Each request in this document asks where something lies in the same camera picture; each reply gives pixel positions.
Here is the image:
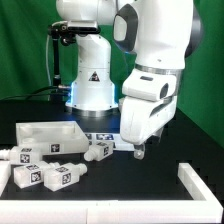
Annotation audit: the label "black cables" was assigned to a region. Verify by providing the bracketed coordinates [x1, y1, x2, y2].
[0, 84, 73, 102]

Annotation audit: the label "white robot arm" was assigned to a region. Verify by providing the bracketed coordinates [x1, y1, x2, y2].
[56, 0, 201, 159]

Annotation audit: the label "paper sheet with markers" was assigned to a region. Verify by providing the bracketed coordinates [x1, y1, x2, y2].
[85, 132, 134, 151]

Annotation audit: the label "black camera on stand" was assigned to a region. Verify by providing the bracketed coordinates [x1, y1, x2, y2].
[48, 21, 100, 86]

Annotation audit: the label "white square tabletop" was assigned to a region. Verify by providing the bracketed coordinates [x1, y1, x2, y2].
[16, 121, 89, 155]

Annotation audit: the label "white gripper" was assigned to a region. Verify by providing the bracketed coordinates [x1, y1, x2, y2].
[120, 68, 180, 159]

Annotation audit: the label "white u-shaped fence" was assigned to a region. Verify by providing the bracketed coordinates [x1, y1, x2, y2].
[0, 163, 224, 224]

